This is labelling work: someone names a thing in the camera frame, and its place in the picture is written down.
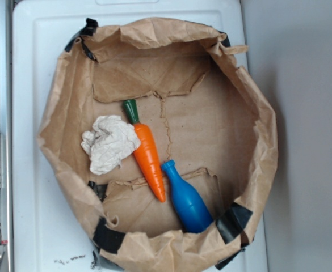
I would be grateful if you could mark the blue plastic bottle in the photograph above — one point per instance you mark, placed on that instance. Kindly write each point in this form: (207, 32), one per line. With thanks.
(187, 202)

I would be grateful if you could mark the brown paper bag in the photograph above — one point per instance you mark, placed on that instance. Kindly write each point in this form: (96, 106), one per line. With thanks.
(205, 112)

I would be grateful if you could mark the orange toy carrot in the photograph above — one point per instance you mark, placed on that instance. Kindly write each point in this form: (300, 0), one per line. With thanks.
(146, 154)

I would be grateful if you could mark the crumpled white paper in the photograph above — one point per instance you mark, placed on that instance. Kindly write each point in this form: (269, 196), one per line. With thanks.
(109, 142)

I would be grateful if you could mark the white plastic tray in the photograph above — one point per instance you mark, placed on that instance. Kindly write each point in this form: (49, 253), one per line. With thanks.
(47, 236)

